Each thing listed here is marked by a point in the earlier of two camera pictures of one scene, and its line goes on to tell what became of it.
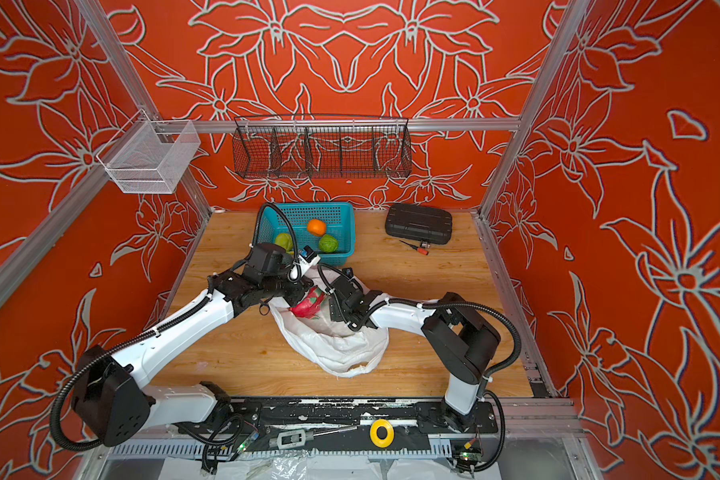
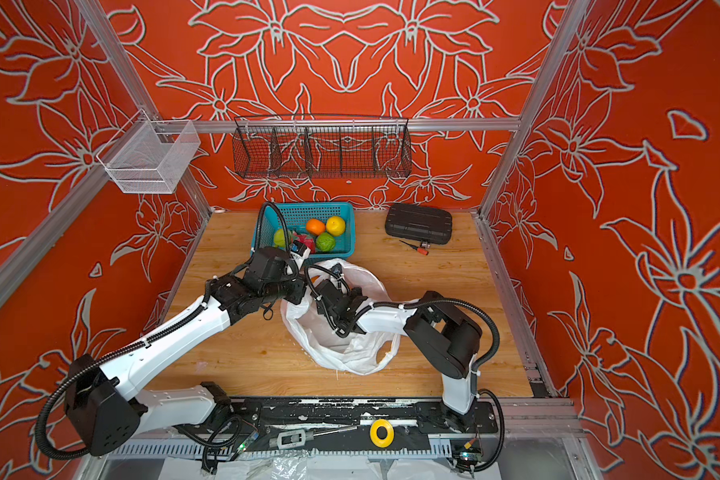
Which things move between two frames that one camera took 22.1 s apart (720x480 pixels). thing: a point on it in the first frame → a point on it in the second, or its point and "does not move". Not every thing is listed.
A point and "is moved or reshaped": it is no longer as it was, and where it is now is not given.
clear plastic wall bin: (149, 156) does not move
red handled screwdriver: (419, 250) does not move
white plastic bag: (327, 346) is moved or reshaped
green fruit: (328, 244) does not move
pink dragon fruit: (309, 306) → (308, 242)
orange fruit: (317, 227) does not move
